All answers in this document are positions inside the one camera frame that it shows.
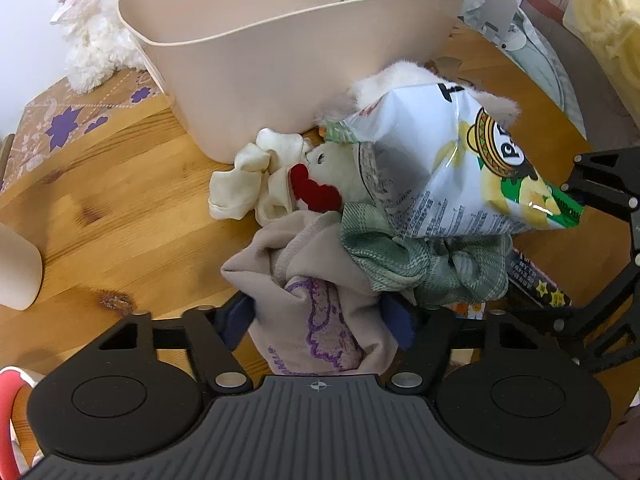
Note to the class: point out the beige cup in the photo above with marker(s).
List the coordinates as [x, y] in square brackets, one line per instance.
[17, 270]

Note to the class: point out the grey folded card stand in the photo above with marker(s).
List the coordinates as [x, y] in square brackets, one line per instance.
[495, 10]

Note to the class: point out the white furry plush toy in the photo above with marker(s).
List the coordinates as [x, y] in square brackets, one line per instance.
[400, 76]

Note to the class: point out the yellow rolled towel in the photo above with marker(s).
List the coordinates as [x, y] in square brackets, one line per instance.
[605, 20]

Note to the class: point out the wooden desktop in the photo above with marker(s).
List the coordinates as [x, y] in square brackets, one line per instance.
[125, 220]

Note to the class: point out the white fluffy bunny plush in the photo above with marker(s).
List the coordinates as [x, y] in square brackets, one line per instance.
[95, 45]

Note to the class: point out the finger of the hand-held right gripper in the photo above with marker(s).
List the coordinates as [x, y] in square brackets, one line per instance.
[590, 317]
[607, 175]

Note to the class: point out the dark snack packet with stars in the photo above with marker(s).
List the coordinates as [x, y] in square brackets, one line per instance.
[540, 285]

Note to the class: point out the round white tray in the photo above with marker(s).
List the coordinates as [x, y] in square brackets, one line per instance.
[542, 65]

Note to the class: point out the white colourful printed packet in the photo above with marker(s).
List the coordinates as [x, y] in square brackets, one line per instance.
[465, 311]

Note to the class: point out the small white and red plush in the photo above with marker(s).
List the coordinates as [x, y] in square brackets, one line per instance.
[330, 165]

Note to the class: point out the white and green chip bag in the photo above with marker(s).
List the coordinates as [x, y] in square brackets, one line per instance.
[440, 170]

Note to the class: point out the beige cloth with purple print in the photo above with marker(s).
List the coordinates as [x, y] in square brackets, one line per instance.
[310, 270]

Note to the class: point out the brown box with purple flowers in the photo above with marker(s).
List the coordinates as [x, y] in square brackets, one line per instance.
[65, 125]

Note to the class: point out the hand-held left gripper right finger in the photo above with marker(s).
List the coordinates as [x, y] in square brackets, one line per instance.
[397, 321]

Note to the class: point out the beige plastic storage basket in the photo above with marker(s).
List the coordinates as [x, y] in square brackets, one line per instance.
[275, 70]

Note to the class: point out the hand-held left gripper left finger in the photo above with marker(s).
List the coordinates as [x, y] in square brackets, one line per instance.
[237, 322]

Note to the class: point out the cream white scrunchie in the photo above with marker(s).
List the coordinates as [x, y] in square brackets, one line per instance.
[240, 185]

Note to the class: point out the green plaid scrunchie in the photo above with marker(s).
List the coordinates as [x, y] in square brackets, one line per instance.
[440, 265]

